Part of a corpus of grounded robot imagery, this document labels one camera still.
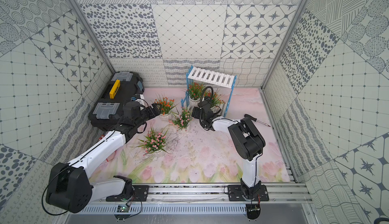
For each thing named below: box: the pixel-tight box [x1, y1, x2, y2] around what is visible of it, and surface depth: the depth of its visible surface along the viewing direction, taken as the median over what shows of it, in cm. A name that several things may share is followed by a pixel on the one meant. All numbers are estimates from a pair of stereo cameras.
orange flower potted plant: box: [153, 96, 180, 121], surface depth 97 cm
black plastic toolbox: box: [88, 71, 145, 132], surface depth 90 cm
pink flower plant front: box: [129, 122, 172, 162], surface depth 79 cm
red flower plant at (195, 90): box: [187, 82, 205, 108], surface depth 100 cm
